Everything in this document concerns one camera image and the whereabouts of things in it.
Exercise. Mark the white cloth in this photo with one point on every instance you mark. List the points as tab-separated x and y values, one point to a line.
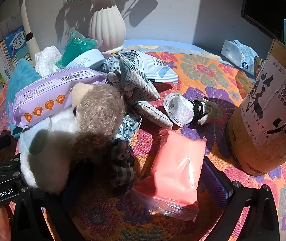
47	60

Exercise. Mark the grey checked fabric doll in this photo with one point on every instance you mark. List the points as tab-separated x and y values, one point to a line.
138	85

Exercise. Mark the floral tablecloth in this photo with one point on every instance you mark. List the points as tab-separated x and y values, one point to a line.
203	80

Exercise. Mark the white and brown plush toy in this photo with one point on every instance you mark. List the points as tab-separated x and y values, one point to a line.
95	110

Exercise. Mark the purple wet wipes pack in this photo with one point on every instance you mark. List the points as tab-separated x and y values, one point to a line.
47	87

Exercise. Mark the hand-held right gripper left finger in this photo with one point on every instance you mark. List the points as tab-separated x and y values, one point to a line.
55	218

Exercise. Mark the white cloth lump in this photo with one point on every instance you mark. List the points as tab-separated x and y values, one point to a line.
175	170

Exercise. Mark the teal towel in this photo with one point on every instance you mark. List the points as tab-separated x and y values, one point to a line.
22	75

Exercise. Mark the white and blue tissue packet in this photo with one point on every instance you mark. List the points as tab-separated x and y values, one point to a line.
240	55

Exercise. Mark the checked scrunchie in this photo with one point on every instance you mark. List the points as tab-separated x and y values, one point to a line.
122	160

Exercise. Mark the white lamp stand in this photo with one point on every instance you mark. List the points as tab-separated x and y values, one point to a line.
31	45

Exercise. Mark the white printed packet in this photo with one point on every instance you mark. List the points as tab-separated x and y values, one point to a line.
153	65

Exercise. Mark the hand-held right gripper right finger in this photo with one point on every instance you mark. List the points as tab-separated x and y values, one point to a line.
216	180

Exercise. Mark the white sock bundle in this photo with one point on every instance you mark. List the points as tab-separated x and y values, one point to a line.
180	110

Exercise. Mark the white ribbed vase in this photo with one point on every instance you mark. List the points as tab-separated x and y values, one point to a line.
106	25

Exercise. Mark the row of books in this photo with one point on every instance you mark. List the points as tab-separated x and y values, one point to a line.
12	45

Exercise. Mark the green plastic packet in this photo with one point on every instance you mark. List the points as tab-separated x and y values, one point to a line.
77	45

